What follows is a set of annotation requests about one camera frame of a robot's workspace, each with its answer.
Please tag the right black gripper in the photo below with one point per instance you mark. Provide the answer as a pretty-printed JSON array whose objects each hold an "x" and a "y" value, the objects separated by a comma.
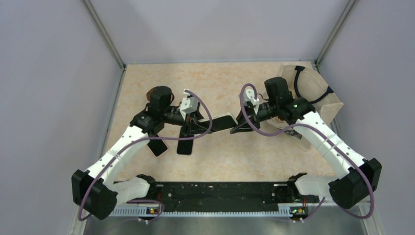
[{"x": 247, "y": 119}]

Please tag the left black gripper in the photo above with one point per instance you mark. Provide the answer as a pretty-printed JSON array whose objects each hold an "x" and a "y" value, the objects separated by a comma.
[{"x": 191, "y": 124}]

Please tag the black smartphone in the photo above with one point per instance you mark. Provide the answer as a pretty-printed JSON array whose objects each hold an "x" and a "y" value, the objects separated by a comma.
[{"x": 185, "y": 147}]

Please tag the pink cased phone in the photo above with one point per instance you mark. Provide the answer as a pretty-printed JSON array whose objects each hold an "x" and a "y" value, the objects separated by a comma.
[{"x": 219, "y": 123}]

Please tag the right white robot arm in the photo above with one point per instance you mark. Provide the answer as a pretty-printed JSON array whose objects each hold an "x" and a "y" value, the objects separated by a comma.
[{"x": 356, "y": 177}]

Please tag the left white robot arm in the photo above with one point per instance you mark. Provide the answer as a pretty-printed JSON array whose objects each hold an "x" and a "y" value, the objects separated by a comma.
[{"x": 94, "y": 190}]

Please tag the white cased phone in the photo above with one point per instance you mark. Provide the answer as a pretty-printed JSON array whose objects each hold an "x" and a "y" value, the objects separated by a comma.
[{"x": 157, "y": 147}]

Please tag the printed paper packet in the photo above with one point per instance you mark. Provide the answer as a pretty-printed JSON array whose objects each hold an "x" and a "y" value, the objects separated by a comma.
[{"x": 280, "y": 124}]

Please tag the white cup brown lid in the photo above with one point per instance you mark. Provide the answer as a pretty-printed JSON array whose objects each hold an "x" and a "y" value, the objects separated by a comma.
[{"x": 149, "y": 94}]

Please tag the beige tote bag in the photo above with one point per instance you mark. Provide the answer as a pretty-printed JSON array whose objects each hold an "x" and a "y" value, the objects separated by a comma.
[{"x": 308, "y": 83}]

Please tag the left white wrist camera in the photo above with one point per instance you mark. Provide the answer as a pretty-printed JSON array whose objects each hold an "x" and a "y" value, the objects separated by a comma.
[{"x": 188, "y": 105}]

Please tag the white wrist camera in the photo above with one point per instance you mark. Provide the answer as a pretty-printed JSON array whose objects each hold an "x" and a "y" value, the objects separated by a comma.
[
  {"x": 249, "y": 97},
  {"x": 188, "y": 105}
]

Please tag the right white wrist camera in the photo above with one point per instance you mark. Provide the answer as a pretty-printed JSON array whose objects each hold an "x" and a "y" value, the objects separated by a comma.
[{"x": 249, "y": 97}]

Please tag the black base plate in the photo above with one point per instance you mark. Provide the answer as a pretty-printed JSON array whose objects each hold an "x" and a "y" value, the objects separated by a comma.
[{"x": 226, "y": 196}]

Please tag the grey slotted cable duct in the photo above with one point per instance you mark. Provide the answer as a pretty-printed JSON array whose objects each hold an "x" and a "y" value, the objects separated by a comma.
[{"x": 139, "y": 211}]

